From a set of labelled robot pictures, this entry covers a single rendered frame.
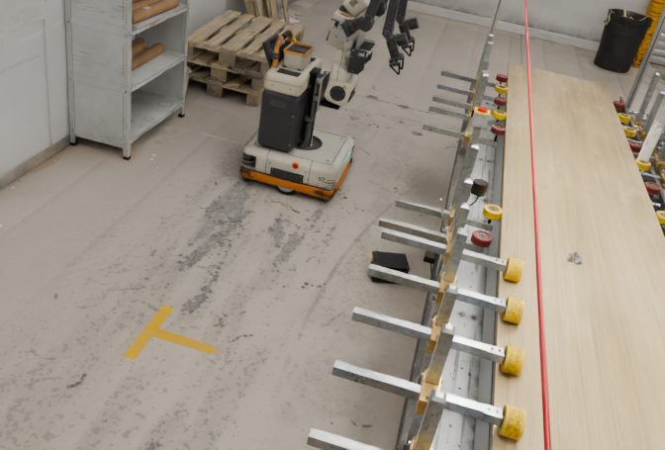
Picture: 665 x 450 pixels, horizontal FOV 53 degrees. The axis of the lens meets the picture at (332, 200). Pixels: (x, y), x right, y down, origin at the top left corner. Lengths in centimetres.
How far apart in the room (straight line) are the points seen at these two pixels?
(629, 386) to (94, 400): 206
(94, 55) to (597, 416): 365
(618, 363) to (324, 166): 256
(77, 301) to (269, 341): 97
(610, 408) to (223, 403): 161
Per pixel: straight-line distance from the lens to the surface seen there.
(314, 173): 437
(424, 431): 164
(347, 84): 431
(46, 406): 306
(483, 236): 271
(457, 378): 245
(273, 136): 439
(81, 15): 459
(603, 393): 220
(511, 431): 188
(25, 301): 357
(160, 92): 553
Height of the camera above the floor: 223
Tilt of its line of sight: 29 degrees down
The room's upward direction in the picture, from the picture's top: 10 degrees clockwise
